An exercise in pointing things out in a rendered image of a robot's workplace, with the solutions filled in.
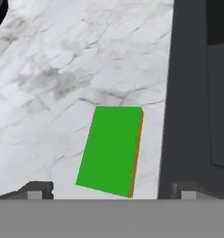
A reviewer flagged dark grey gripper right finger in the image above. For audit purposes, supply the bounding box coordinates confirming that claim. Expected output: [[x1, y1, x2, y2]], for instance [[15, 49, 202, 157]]
[[171, 180, 224, 201]]

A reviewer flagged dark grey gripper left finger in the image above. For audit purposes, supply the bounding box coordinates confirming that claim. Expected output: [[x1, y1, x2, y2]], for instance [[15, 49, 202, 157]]
[[0, 180, 55, 201]]

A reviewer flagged green sponge with orange underside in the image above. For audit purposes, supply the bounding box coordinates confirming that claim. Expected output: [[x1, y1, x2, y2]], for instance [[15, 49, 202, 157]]
[[74, 105, 145, 200]]

